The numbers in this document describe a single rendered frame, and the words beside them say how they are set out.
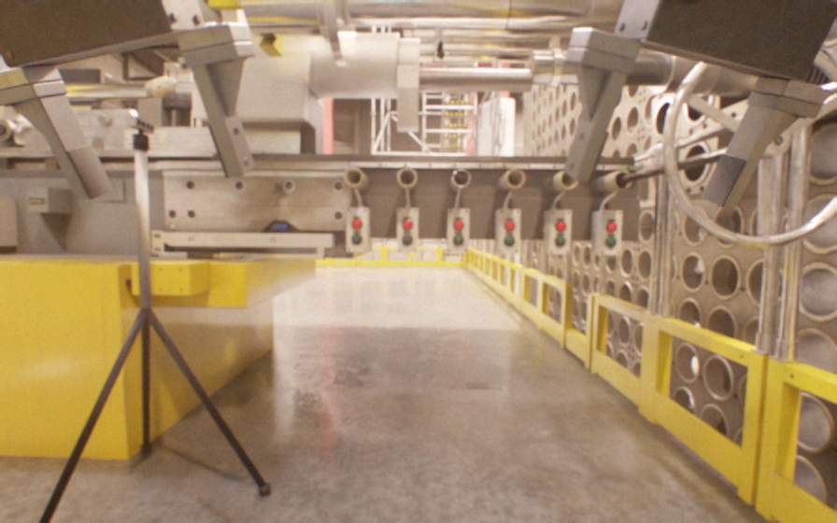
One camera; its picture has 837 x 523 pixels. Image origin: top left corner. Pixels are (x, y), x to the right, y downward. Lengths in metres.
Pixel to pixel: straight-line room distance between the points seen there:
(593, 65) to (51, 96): 0.40
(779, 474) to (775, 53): 1.13
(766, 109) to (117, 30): 0.47
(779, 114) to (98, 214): 1.98
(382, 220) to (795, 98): 1.28
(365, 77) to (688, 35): 1.50
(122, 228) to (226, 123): 1.63
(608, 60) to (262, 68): 1.55
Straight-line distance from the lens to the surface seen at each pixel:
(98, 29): 0.38
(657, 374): 1.79
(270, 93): 1.68
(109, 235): 2.00
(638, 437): 1.72
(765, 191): 1.02
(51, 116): 0.44
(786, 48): 0.41
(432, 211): 1.53
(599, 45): 0.34
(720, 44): 0.38
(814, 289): 2.57
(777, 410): 1.35
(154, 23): 0.35
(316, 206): 1.62
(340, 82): 1.80
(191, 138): 1.92
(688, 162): 1.20
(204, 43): 0.35
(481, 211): 1.55
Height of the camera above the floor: 0.69
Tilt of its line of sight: 4 degrees down
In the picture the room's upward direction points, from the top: 1 degrees clockwise
